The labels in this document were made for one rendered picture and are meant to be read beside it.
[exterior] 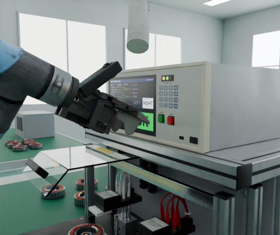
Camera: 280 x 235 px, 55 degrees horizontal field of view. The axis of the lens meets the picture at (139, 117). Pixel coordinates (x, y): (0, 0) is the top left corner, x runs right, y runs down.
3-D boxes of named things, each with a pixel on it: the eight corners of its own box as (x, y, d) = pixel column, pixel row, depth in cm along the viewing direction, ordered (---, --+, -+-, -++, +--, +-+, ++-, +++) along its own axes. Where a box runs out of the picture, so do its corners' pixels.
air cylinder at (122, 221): (125, 239, 89) (125, 223, 88) (113, 229, 95) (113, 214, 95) (137, 234, 92) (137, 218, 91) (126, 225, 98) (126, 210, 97)
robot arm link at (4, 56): (-23, 67, 51) (-3, 29, 49) (32, 92, 58) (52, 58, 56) (-29, 85, 45) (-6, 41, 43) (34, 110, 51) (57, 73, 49)
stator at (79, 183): (71, 190, 138) (71, 183, 138) (82, 183, 149) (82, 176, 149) (91, 192, 135) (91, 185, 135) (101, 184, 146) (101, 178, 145)
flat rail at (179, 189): (221, 215, 53) (221, 200, 53) (87, 154, 103) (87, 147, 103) (225, 213, 54) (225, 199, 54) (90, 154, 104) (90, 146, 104)
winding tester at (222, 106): (202, 154, 61) (205, 60, 59) (107, 130, 96) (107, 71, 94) (289, 136, 83) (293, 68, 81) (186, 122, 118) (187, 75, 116)
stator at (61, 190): (53, 189, 139) (52, 182, 139) (70, 193, 134) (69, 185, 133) (35, 196, 129) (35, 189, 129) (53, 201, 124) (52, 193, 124)
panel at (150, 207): (268, 300, 63) (274, 175, 60) (119, 203, 116) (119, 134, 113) (270, 298, 64) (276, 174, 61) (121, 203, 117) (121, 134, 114)
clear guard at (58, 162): (45, 197, 64) (44, 172, 63) (22, 172, 83) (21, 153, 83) (153, 173, 83) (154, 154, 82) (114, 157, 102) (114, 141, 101)
